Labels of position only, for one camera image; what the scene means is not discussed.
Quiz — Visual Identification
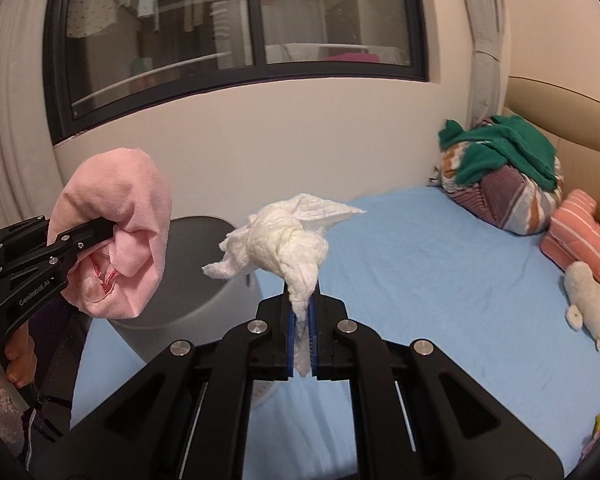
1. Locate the pink cloth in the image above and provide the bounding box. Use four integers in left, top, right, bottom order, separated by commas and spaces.
47, 148, 172, 320

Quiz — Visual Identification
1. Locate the white tissue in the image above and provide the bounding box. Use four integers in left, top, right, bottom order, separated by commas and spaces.
202, 193, 365, 376

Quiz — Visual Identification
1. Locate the yellow snack wrapper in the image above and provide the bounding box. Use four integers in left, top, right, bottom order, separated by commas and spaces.
581, 414, 600, 458

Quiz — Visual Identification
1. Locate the pink sleeve left forearm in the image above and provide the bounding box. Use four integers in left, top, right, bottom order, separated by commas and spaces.
0, 367, 34, 470

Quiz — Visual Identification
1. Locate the white round trash bin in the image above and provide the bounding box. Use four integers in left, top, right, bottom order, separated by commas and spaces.
108, 216, 264, 409

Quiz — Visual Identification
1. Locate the left hand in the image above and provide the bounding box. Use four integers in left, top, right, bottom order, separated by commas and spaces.
4, 322, 38, 388

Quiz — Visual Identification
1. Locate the left grey curtain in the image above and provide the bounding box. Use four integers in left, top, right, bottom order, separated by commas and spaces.
0, 0, 62, 228

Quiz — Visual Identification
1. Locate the grey curtain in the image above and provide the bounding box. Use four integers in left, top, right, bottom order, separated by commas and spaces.
465, 0, 505, 126
0, 0, 62, 228

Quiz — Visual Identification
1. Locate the blue bed sheet mattress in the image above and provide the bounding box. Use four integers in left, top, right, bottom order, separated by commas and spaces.
70, 188, 600, 479

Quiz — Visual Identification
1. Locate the black framed window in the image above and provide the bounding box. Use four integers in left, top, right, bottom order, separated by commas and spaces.
43, 0, 429, 143

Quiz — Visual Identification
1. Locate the white plush seal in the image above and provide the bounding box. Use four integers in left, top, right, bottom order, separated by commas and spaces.
564, 261, 600, 351

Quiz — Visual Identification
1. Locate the striped multicolour quilt bundle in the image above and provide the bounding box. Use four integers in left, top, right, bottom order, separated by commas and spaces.
431, 116, 564, 235

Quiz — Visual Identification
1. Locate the pink striped pillow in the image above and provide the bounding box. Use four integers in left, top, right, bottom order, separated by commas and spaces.
540, 190, 600, 283

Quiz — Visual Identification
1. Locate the green knitted garment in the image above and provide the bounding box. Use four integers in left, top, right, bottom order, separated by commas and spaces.
438, 115, 557, 192

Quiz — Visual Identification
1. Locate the beige bed headboard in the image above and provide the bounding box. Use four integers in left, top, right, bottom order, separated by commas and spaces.
504, 76, 600, 200

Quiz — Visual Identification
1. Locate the right grey curtain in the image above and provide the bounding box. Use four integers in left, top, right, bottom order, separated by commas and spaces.
465, 0, 505, 126

